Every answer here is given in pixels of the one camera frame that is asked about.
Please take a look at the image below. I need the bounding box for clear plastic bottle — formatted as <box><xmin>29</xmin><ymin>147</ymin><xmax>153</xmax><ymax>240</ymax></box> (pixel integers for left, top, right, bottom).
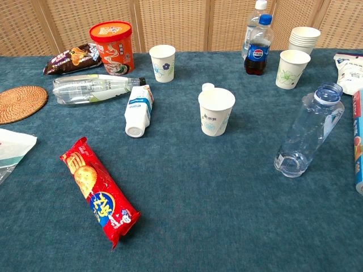
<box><xmin>273</xmin><ymin>82</ymin><xmax>345</xmax><ymax>179</ymax></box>

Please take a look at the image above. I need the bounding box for white milk bottle blue label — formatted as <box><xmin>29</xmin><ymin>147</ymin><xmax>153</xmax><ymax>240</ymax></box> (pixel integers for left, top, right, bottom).
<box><xmin>124</xmin><ymin>84</ymin><xmax>155</xmax><ymax>139</ymax></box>

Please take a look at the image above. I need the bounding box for clear bottle black cap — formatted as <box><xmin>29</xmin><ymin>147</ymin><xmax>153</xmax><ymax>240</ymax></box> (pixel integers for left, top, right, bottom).
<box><xmin>52</xmin><ymin>74</ymin><xmax>147</xmax><ymax>105</ymax></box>

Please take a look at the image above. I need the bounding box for cola bottle blue cap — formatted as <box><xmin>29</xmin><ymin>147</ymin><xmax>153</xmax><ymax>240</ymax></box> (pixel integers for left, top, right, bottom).
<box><xmin>244</xmin><ymin>13</ymin><xmax>275</xmax><ymax>76</ymax></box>

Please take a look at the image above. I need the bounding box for clear water bottle white cap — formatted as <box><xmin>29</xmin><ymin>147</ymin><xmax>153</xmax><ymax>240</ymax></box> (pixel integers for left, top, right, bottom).
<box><xmin>241</xmin><ymin>0</ymin><xmax>268</xmax><ymax>61</ymax></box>

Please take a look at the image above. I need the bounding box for long blue tube packet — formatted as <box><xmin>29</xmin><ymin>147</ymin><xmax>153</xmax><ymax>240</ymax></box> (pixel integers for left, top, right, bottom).
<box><xmin>352</xmin><ymin>88</ymin><xmax>363</xmax><ymax>196</ymax></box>

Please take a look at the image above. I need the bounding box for paper cup green blue print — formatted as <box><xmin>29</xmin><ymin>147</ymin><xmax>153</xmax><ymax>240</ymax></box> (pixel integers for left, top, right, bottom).
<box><xmin>197</xmin><ymin>87</ymin><xmax>236</xmax><ymax>138</ymax></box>

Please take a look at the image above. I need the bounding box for blue tablecloth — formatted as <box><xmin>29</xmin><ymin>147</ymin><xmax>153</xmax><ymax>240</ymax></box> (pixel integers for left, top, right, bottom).
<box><xmin>0</xmin><ymin>48</ymin><xmax>363</xmax><ymax>272</ymax></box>

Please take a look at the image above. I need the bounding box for paper cup blue flower print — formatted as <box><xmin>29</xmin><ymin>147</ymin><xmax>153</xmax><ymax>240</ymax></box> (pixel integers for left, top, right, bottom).
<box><xmin>149</xmin><ymin>44</ymin><xmax>176</xmax><ymax>83</ymax></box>

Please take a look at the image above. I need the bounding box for red biscuit pack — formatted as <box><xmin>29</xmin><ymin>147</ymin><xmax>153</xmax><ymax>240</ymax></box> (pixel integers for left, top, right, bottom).
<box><xmin>59</xmin><ymin>137</ymin><xmax>141</xmax><ymax>250</ymax></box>

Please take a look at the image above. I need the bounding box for woven bamboo folding screen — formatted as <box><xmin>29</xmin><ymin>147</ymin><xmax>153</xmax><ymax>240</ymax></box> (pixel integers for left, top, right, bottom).
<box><xmin>0</xmin><ymin>0</ymin><xmax>363</xmax><ymax>57</ymax></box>

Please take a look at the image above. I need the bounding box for orange instant noodle cup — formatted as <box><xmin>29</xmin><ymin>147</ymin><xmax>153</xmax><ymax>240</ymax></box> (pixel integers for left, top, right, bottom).
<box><xmin>88</xmin><ymin>20</ymin><xmax>136</xmax><ymax>77</ymax></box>

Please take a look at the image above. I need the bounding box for paper cup green flower print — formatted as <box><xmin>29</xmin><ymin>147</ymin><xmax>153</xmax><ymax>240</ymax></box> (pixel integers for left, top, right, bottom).
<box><xmin>275</xmin><ymin>49</ymin><xmax>311</xmax><ymax>90</ymax></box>

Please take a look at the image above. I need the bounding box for brown chocolate snack bag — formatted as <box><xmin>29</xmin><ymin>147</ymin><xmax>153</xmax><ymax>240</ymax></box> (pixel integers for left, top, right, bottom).
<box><xmin>43</xmin><ymin>42</ymin><xmax>103</xmax><ymax>76</ymax></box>

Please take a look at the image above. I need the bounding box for stack of paper cups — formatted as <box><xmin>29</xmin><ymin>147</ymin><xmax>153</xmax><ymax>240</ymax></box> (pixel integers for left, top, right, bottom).
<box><xmin>288</xmin><ymin>26</ymin><xmax>322</xmax><ymax>56</ymax></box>

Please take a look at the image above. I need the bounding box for round woven rattan coaster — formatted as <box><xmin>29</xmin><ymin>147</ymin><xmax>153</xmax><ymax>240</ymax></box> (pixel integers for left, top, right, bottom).
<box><xmin>0</xmin><ymin>86</ymin><xmax>49</xmax><ymax>125</ymax></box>

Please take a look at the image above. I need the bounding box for white green snack bag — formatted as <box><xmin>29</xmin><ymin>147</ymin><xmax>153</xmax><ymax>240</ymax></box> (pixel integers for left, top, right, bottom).
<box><xmin>0</xmin><ymin>128</ymin><xmax>38</xmax><ymax>186</ymax></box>

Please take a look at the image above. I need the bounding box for white powder bag blue print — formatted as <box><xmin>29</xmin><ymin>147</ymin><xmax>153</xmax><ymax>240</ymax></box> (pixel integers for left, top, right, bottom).
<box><xmin>333</xmin><ymin>52</ymin><xmax>363</xmax><ymax>96</ymax></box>

